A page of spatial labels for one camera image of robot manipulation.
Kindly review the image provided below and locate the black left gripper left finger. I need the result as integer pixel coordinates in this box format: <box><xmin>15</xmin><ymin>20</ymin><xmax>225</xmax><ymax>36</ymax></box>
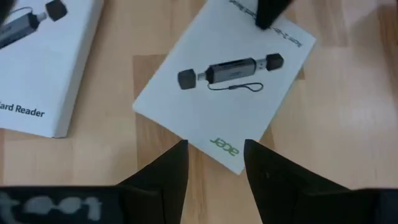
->
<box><xmin>117</xmin><ymin>139</ymin><xmax>190</xmax><ymax>224</ymax></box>

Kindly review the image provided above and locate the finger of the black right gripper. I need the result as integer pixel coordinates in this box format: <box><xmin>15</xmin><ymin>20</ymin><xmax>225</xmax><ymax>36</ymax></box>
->
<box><xmin>254</xmin><ymin>0</ymin><xmax>295</xmax><ymax>30</ymax></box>

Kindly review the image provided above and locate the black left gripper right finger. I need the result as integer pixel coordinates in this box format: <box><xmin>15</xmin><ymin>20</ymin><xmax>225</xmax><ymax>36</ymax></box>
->
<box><xmin>243</xmin><ymin>139</ymin><xmax>349</xmax><ymax>224</ymax></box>

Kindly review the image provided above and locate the white card reader box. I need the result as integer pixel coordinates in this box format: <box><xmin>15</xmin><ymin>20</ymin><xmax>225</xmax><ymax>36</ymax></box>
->
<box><xmin>132</xmin><ymin>0</ymin><xmax>318</xmax><ymax>176</ymax></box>
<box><xmin>0</xmin><ymin>0</ymin><xmax>104</xmax><ymax>139</ymax></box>

